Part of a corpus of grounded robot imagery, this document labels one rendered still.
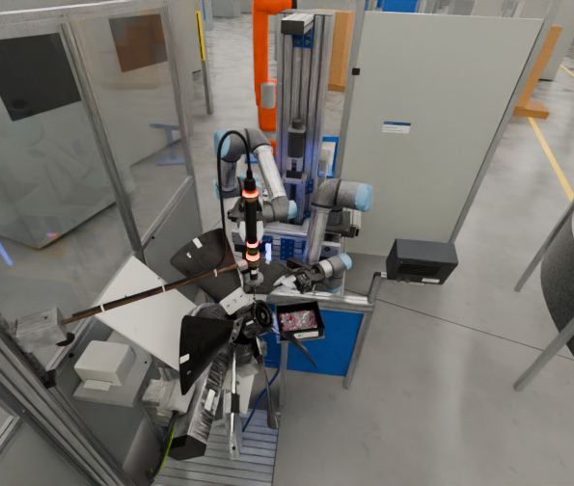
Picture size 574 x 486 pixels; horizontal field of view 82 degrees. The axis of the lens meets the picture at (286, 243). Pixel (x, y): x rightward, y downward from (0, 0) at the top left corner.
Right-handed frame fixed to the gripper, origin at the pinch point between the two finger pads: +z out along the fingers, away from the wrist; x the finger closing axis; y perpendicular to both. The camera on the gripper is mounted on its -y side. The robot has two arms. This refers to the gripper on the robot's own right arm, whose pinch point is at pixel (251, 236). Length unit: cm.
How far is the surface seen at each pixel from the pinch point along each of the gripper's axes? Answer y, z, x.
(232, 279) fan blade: 19.1, -0.4, 7.1
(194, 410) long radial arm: 37, 36, 17
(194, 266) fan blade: 12.7, -0.4, 19.6
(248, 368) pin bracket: 56, 12, 3
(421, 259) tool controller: 28, -19, -71
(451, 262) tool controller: 28, -16, -83
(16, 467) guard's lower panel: 65, 39, 79
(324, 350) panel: 112, -31, -40
